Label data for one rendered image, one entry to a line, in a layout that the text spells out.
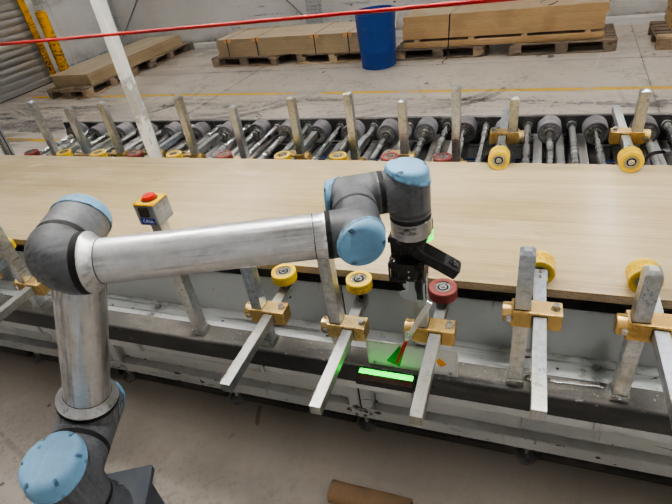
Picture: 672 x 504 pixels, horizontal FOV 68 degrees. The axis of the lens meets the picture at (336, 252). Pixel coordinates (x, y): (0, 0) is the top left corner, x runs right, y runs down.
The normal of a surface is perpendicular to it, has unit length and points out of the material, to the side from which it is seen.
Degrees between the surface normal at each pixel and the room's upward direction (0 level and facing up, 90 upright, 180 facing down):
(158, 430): 0
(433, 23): 90
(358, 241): 90
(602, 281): 0
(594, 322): 90
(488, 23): 90
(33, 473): 5
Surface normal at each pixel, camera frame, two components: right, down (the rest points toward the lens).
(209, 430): -0.14, -0.81
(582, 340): -0.32, 0.57
